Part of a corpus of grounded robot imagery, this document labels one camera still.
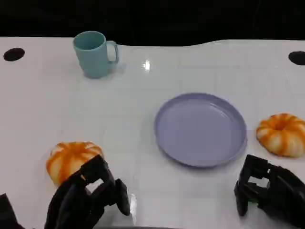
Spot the pale green mug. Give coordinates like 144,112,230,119
72,31,120,79

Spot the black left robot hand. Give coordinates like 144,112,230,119
44,154,131,229

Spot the black table cable hole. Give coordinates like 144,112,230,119
3,47,26,62
288,51,305,66

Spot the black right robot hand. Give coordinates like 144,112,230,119
234,154,305,229

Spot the lilac plate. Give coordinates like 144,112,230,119
154,92,248,168

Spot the orange white toy bread roll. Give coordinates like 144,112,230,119
256,113,305,158
45,141,104,186

